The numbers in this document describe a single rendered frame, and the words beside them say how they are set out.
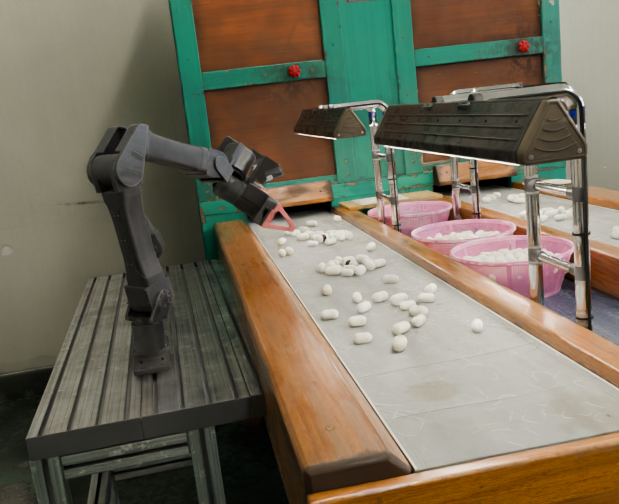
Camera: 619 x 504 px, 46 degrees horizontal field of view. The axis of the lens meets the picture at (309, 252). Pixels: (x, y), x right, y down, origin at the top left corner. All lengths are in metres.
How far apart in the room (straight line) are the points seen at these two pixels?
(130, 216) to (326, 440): 0.72
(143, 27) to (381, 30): 1.11
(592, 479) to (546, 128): 0.39
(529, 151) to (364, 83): 1.79
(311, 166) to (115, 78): 1.07
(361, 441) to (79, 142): 2.59
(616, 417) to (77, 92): 2.71
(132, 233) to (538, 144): 0.83
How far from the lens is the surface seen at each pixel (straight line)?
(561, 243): 1.73
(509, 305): 1.27
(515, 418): 0.92
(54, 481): 1.29
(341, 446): 0.82
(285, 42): 2.55
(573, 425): 0.91
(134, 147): 1.41
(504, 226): 1.99
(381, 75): 2.61
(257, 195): 1.62
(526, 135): 0.85
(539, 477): 0.85
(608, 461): 0.89
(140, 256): 1.44
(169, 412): 1.23
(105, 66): 3.26
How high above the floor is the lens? 1.14
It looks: 12 degrees down
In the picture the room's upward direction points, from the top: 7 degrees counter-clockwise
